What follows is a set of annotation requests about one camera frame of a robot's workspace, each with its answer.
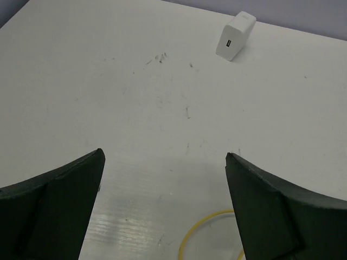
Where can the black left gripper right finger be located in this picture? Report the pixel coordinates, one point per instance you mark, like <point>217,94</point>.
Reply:
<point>277,219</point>

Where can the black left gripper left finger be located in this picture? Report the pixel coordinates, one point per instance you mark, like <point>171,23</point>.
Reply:
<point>47,216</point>

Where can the white USB charger far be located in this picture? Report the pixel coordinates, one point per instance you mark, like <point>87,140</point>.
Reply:
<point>235,35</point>

